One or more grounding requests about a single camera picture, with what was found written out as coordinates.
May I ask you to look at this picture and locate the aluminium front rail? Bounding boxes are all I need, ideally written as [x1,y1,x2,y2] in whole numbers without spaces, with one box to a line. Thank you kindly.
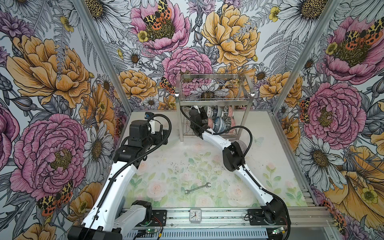
[78,206,335,230]

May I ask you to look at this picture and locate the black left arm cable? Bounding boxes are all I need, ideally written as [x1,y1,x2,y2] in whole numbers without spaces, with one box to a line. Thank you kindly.
[80,113,173,240]

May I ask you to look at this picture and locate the silver combination wrench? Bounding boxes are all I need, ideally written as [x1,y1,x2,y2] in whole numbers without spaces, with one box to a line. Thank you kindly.
[185,182,211,195]

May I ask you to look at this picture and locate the silver metal dish rack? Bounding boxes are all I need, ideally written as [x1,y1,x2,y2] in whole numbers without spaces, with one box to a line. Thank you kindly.
[175,71,256,142]

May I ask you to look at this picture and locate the green geometric pattern bowl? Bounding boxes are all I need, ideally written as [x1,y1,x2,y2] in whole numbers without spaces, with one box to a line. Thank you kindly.
[205,106,215,119]

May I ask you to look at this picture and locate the dark blue petal bowl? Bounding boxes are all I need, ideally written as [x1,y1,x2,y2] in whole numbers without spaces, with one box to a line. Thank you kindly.
[213,106,224,120]

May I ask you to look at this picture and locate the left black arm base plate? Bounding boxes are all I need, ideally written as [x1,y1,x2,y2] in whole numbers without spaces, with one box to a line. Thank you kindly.
[137,210,168,227]

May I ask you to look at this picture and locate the purple pink bowl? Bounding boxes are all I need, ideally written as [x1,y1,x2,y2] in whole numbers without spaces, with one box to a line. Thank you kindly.
[236,140,248,153]

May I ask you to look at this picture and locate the black floral pattern bowl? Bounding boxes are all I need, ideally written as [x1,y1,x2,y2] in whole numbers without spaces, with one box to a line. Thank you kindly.
[207,119,214,129]

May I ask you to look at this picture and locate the pink rimmed patterned bowl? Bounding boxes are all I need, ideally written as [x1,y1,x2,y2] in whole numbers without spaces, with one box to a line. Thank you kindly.
[224,106,234,118]

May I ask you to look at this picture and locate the green circuit board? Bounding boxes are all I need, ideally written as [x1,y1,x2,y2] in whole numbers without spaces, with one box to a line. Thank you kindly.
[137,229,163,238]

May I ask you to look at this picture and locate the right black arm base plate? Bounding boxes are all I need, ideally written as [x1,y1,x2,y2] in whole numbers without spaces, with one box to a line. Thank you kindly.
[244,209,292,226]

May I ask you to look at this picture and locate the aluminium corner post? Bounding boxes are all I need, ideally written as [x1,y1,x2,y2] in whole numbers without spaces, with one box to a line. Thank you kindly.
[74,1,133,116]
[271,0,340,115]

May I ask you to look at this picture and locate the right aluminium corner post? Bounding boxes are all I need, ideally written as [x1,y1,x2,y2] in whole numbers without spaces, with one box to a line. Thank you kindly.
[271,0,340,115]

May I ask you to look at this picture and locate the small white square clock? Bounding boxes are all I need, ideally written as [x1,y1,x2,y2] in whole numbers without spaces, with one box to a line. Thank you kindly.
[189,208,202,224]

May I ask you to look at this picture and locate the left aluminium corner post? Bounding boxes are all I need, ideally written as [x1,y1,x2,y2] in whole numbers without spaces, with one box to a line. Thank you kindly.
[74,1,133,116]

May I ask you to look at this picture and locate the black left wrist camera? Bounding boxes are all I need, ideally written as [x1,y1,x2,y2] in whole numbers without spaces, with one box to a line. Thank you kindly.
[129,120,152,143]

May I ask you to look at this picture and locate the blue white floral bowl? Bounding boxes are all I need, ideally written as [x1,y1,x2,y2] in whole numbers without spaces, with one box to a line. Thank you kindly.
[213,117,226,133]

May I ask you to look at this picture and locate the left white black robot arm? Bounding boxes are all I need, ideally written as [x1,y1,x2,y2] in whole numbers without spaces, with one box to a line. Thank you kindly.
[68,130,170,240]

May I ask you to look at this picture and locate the black corrugated cable conduit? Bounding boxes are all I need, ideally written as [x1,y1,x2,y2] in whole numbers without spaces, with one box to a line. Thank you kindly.
[179,105,292,240]

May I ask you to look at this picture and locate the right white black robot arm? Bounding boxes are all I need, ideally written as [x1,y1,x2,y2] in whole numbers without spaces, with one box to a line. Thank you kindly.
[182,107,287,222]

